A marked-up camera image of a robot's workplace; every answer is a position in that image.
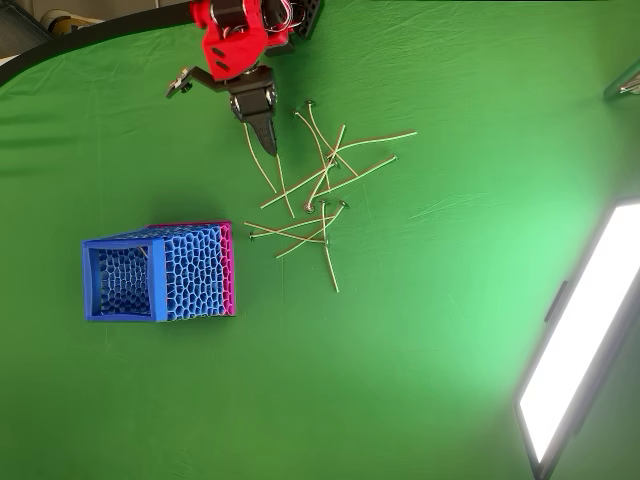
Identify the bright LED light panel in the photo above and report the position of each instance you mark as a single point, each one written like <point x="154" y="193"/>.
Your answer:
<point x="575" y="325"/>

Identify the white and yellow shoe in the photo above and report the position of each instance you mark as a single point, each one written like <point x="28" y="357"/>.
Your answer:
<point x="62" y="21"/>

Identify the dark grey chair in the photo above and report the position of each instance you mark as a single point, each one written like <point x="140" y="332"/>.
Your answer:
<point x="17" y="25"/>

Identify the small camera on black bracket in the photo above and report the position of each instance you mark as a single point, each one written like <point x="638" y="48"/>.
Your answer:
<point x="180" y="85"/>

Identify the green cloth with black rim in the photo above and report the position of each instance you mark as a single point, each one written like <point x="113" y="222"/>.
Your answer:
<point x="350" y="375"/>

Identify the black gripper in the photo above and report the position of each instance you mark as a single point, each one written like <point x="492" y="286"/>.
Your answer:
<point x="252" y="101"/>

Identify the black perforated base block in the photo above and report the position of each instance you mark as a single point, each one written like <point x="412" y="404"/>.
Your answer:
<point x="311" y="17"/>

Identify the metal stand pole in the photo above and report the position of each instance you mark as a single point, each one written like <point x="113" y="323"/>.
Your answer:
<point x="617" y="85"/>

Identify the candle wick with metal disc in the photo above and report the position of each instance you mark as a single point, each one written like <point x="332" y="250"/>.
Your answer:
<point x="310" y="103"/>
<point x="286" y="195"/>
<point x="297" y="114"/>
<point x="370" y="170"/>
<point x="380" y="139"/>
<point x="290" y="191"/>
<point x="344" y="204"/>
<point x="332" y="270"/>
<point x="143" y="252"/>
<point x="270" y="229"/>
<point x="252" y="235"/>
<point x="265" y="175"/>
<point x="308" y="207"/>

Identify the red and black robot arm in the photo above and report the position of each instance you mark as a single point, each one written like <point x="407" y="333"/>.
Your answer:
<point x="232" y="50"/>

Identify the blue and pink lattice box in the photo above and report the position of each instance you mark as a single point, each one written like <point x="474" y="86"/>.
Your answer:
<point x="195" y="270"/>

